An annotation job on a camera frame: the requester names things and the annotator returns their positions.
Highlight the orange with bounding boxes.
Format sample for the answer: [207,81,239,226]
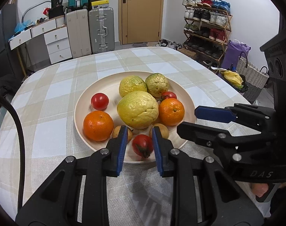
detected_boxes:
[83,111,114,142]
[159,98,185,126]

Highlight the brown longan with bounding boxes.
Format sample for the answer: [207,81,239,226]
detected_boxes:
[149,124,169,139]
[112,125,133,143]

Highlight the red tomato with stem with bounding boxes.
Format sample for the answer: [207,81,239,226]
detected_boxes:
[132,134,154,158]

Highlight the large yellow guava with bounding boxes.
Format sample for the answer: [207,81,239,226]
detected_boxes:
[117,91,159,129]

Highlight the right hand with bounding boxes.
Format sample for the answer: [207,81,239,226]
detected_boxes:
[250,183,268,197]

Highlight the woven basket bag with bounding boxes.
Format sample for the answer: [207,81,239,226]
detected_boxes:
[236,52,269,89]

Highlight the purple bag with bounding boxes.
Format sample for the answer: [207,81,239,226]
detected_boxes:
[221,39,251,69]

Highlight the red tomato on plate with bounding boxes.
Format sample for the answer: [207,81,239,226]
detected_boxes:
[91,93,109,111]

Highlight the green yellow guava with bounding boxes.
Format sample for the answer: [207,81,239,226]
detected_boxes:
[119,76,147,97]

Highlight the wooden shoe rack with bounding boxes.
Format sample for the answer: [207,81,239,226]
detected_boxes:
[183,4,233,66]

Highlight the cream round plate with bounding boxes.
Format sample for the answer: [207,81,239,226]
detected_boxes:
[74,71,197,164]

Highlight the wooden door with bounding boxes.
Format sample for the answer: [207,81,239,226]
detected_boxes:
[118,0,163,44]

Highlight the white drawer desk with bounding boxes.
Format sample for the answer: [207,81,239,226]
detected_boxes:
[9,15,72,64]

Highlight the silver suitcase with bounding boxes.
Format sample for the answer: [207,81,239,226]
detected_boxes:
[88,7,115,54]

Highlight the beige suitcase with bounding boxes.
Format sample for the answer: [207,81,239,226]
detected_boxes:
[66,9,92,58]

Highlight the black cable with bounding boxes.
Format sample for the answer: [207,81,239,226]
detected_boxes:
[0,98,26,209]

